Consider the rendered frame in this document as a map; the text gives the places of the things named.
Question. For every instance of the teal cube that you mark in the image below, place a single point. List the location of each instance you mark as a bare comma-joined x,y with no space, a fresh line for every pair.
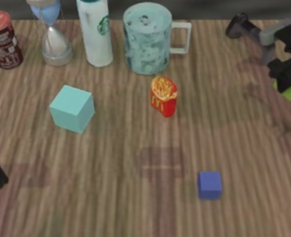
71,109

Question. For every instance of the small blue cube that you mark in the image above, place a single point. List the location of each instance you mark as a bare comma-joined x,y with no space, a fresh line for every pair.
209,185

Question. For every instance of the red french fries toy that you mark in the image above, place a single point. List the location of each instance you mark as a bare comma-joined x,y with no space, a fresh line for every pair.
164,98

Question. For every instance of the red labelled can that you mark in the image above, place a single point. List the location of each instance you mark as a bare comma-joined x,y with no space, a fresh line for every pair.
3,42

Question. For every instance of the blue sand hourglass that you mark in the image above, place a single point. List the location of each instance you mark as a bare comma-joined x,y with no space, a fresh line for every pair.
54,44

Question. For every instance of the teal marbled mug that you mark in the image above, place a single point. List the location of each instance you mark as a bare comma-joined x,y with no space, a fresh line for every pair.
146,42

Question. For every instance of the white Starbucks tumbler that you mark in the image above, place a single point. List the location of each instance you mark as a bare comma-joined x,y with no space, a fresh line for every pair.
96,37

